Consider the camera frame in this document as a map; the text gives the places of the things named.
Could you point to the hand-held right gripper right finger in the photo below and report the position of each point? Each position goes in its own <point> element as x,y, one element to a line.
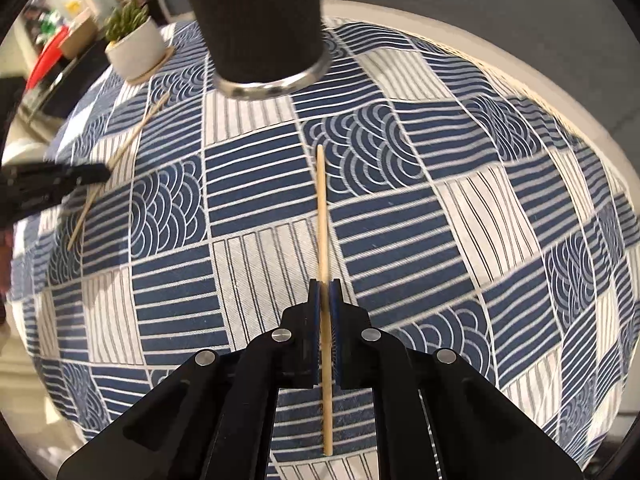
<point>350,345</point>

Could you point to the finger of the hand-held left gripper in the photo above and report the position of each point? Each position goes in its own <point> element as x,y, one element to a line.
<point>75,174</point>

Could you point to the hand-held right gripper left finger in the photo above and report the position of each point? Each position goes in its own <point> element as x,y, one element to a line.
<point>300,345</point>

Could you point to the light wooden chopstick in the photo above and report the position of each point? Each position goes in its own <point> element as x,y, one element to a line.
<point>323,220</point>
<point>137,130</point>

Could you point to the black cylindrical cup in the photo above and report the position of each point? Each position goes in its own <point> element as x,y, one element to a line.
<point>260,25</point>

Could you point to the black side desk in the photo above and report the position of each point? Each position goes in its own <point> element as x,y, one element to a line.
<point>75,85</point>

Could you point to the red plate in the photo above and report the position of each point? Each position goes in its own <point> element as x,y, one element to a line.
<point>45,57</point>

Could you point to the blue white patterned tablecloth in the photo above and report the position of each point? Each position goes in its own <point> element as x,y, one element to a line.
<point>425,240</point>

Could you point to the beige bowl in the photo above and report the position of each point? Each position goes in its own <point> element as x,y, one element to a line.
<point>79,35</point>

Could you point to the round wooden coaster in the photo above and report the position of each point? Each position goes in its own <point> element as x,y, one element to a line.
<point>160,62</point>

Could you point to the succulent in white pot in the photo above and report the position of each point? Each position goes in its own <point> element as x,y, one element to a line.
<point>135,45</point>

